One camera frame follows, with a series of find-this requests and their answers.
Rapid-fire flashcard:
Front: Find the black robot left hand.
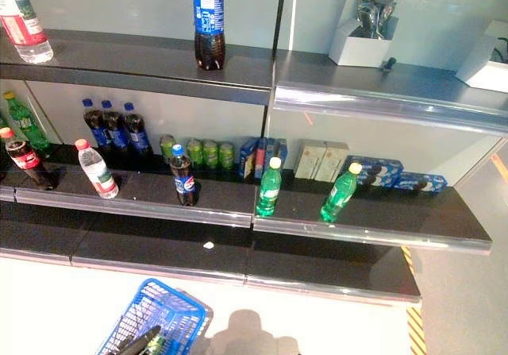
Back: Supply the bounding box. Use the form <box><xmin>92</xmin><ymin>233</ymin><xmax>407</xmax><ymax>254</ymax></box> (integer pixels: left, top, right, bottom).
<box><xmin>117</xmin><ymin>324</ymin><xmax>163</xmax><ymax>355</ymax></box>

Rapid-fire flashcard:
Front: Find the Coca-Cola bottle red cap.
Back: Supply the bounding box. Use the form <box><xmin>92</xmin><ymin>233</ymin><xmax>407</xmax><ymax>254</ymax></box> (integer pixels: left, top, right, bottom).
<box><xmin>0</xmin><ymin>126</ymin><xmax>56</xmax><ymax>191</ymax></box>

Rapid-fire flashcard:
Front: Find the green Sprite bottle yellow cap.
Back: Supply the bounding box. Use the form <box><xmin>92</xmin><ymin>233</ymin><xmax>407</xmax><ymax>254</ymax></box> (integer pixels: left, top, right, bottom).
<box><xmin>255</xmin><ymin>156</ymin><xmax>283</xmax><ymax>218</ymax></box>
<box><xmin>319</xmin><ymin>161</ymin><xmax>364</xmax><ymax>224</ymax></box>
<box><xmin>2</xmin><ymin>91</ymin><xmax>52</xmax><ymax>156</ymax></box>

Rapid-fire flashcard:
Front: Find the Pepsi bottle blue cap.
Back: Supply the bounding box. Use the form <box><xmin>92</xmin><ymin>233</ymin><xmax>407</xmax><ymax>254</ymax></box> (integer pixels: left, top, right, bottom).
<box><xmin>101</xmin><ymin>99</ymin><xmax>128</xmax><ymax>161</ymax></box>
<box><xmin>82</xmin><ymin>98</ymin><xmax>105</xmax><ymax>160</ymax></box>
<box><xmin>169</xmin><ymin>144</ymin><xmax>199</xmax><ymax>207</ymax></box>
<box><xmin>121</xmin><ymin>101</ymin><xmax>155</xmax><ymax>161</ymax></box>

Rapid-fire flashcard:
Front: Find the small water bottle red cap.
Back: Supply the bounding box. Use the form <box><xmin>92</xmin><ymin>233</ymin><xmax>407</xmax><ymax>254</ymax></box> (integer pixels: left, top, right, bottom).
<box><xmin>74</xmin><ymin>138</ymin><xmax>120</xmax><ymax>200</ymax></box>

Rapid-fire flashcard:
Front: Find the blue and red carton box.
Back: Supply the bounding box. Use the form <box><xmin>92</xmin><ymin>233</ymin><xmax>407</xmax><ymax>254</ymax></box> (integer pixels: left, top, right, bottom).
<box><xmin>253</xmin><ymin>137</ymin><xmax>269</xmax><ymax>179</ymax></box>

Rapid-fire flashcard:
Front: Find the beige carton box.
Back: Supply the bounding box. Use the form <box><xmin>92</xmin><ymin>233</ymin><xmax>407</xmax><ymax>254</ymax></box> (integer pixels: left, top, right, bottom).
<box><xmin>315</xmin><ymin>140</ymin><xmax>351</xmax><ymax>183</ymax></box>
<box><xmin>294</xmin><ymin>138</ymin><xmax>328</xmax><ymax>181</ymax></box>

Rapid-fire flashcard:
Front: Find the yellow black hazard tape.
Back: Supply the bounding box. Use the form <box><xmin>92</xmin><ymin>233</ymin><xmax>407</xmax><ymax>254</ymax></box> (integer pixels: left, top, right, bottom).
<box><xmin>399</xmin><ymin>245</ymin><xmax>428</xmax><ymax>355</ymax></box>

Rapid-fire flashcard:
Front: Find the blue Oreo cookie box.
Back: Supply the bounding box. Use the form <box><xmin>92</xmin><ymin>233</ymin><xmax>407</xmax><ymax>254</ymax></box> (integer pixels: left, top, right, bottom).
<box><xmin>341</xmin><ymin>155</ymin><xmax>405</xmax><ymax>178</ymax></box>
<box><xmin>391</xmin><ymin>172</ymin><xmax>450</xmax><ymax>195</ymax></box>
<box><xmin>354</xmin><ymin>172</ymin><xmax>402</xmax><ymax>190</ymax></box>

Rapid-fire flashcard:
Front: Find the large Pepsi cola bottle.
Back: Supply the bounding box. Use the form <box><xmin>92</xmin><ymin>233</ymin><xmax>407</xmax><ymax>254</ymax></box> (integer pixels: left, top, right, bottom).
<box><xmin>190</xmin><ymin>0</ymin><xmax>228</xmax><ymax>71</ymax></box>

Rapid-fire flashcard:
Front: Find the large water bottle red label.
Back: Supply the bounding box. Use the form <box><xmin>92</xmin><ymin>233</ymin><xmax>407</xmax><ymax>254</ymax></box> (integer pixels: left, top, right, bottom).
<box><xmin>0</xmin><ymin>0</ymin><xmax>54</xmax><ymax>64</ymax></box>

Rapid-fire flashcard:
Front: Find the open white cardboard box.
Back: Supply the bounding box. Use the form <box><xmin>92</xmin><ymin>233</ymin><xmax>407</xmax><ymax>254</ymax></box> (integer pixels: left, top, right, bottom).
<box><xmin>328</xmin><ymin>0</ymin><xmax>400</xmax><ymax>68</ymax></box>

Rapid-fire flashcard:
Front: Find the silver foil packet bundle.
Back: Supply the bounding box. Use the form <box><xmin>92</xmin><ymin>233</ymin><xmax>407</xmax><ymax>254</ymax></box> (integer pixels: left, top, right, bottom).
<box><xmin>354</xmin><ymin>0</ymin><xmax>398</xmax><ymax>41</ymax></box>

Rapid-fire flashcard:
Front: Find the plain white cardboard box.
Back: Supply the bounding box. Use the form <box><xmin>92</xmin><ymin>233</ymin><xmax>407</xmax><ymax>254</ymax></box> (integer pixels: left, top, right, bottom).
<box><xmin>455</xmin><ymin>20</ymin><xmax>508</xmax><ymax>94</ymax></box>

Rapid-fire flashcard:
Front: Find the dark shelf upright post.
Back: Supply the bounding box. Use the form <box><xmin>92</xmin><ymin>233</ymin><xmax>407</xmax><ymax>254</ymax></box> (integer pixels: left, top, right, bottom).
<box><xmin>263</xmin><ymin>0</ymin><xmax>290</xmax><ymax>141</ymax></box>

